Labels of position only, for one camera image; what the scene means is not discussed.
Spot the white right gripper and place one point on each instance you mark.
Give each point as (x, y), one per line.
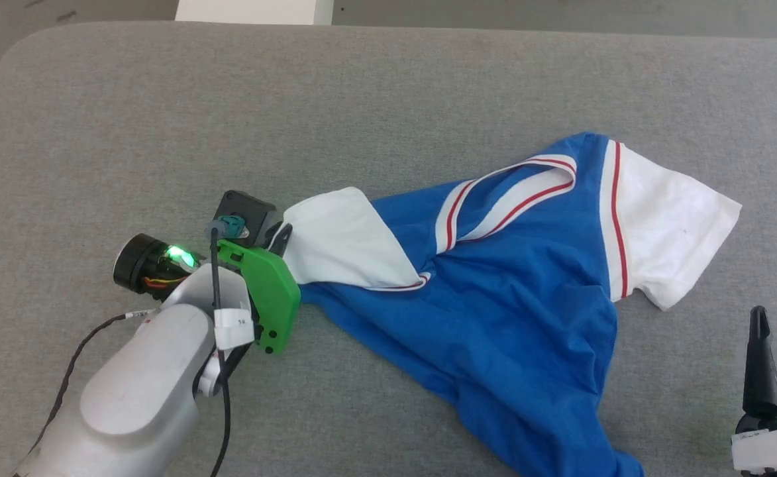
(776, 450)

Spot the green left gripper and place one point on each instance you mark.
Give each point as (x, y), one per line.
(272, 298)

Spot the blue white red-striped shirt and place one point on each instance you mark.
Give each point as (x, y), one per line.
(494, 298)

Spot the white rectangular block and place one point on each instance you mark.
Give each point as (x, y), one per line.
(256, 10)

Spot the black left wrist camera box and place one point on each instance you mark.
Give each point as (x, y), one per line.
(246, 209)

